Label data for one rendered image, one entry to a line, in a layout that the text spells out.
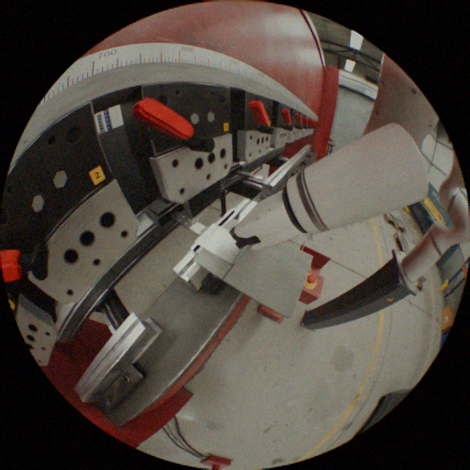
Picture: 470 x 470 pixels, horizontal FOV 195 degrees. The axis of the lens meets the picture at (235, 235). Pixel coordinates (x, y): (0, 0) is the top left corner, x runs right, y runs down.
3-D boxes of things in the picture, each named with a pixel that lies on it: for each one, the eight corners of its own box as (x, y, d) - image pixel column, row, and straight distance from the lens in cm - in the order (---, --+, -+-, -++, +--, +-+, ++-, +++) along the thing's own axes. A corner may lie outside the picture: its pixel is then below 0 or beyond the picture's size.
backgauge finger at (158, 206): (191, 249, 39) (186, 237, 35) (147, 217, 58) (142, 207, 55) (217, 223, 44) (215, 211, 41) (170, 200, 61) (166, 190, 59)
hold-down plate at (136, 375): (113, 409, 72) (107, 410, 70) (103, 398, 73) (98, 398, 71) (148, 375, 51) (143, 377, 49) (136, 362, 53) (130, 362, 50)
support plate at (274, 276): (288, 319, 32) (291, 318, 31) (194, 261, 36) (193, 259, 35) (311, 258, 41) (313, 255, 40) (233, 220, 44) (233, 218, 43)
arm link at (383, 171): (317, 169, 24) (293, 167, 15) (387, 133, 25) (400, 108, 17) (338, 217, 24) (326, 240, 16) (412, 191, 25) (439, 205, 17)
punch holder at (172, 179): (174, 210, 20) (142, 84, 18) (147, 196, 27) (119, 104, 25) (233, 172, 29) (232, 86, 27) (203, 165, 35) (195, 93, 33)
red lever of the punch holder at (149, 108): (149, 91, 13) (217, 142, 18) (130, 104, 17) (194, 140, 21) (137, 110, 12) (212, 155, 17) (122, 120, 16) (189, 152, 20)
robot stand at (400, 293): (320, 315, 154) (412, 262, 89) (315, 332, 149) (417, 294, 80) (306, 308, 147) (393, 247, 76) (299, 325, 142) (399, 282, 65)
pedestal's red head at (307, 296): (307, 305, 73) (327, 293, 58) (278, 291, 69) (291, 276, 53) (317, 272, 82) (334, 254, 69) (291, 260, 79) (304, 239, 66)
